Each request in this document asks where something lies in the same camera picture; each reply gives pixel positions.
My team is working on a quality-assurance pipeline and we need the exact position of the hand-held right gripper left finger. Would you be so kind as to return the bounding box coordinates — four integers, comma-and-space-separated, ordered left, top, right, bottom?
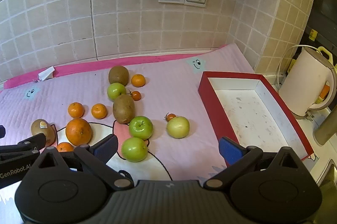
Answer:
37, 134, 134, 191

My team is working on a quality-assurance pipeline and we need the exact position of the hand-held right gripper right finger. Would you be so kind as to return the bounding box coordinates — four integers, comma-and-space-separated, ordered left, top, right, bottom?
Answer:
203, 136, 306, 191

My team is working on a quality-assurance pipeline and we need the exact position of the green apple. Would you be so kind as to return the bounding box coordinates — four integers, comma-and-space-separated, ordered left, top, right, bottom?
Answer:
128, 116, 154, 140
121, 137, 148, 162
107, 83, 127, 101

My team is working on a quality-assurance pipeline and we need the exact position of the large orange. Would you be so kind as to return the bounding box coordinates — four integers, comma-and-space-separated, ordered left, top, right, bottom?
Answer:
65, 118, 93, 146

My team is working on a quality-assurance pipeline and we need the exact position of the small mandarin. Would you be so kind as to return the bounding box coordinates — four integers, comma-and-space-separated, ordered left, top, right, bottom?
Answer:
131, 74, 146, 88
68, 102, 85, 119
56, 142, 74, 153
91, 103, 108, 119

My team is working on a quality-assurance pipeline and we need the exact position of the red cardboard box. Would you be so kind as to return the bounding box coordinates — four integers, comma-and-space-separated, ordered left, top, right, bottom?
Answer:
198, 71, 315, 161

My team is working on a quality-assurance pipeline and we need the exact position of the brown kiwi with sticker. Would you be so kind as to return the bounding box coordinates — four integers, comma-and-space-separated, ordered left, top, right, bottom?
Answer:
31, 119, 56, 147

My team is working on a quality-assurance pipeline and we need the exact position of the pale yellow-green apple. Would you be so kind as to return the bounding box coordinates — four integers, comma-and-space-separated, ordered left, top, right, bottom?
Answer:
166, 116, 190, 139

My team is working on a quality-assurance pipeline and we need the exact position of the folded white paper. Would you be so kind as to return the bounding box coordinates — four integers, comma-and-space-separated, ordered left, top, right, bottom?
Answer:
33, 66, 55, 82

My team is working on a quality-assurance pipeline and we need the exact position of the pink quilted mat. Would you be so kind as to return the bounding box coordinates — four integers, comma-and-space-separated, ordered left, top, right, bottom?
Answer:
0, 43, 320, 207

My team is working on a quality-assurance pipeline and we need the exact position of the glass jar white lid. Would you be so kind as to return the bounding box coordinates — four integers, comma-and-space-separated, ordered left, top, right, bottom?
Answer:
312, 105, 337, 147

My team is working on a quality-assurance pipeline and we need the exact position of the white electric kettle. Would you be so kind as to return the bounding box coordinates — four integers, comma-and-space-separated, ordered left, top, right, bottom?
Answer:
278, 45, 337, 120

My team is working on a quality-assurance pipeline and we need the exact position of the steel sink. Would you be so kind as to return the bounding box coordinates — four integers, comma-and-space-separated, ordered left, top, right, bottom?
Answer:
315, 157, 337, 224

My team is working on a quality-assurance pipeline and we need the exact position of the white kettle cable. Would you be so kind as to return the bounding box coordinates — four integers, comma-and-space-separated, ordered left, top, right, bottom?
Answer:
275, 44, 320, 90

